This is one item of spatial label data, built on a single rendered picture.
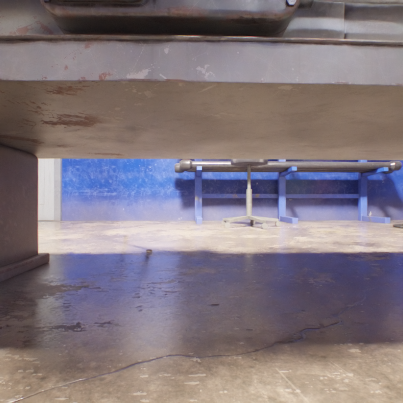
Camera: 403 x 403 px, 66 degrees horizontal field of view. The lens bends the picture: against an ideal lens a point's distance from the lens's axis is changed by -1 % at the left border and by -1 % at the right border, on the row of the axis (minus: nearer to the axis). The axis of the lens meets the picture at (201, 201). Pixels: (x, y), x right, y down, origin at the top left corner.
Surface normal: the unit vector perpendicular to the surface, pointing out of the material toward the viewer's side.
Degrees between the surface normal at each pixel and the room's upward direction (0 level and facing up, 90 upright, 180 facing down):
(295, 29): 90
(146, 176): 90
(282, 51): 90
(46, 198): 90
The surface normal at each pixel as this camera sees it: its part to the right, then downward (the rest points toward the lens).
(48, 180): 0.04, 0.00
